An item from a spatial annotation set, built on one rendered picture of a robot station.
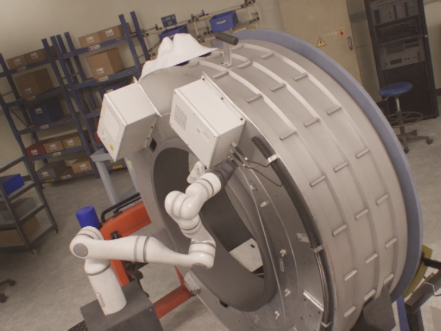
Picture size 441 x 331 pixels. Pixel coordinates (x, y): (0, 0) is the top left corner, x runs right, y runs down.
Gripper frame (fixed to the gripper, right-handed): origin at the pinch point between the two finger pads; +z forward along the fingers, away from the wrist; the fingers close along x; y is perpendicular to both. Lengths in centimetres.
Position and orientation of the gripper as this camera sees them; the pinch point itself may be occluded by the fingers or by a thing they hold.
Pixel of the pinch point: (231, 159)
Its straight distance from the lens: 175.3
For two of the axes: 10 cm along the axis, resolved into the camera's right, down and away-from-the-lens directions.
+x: 4.3, -6.9, -5.8
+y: 7.6, 6.2, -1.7
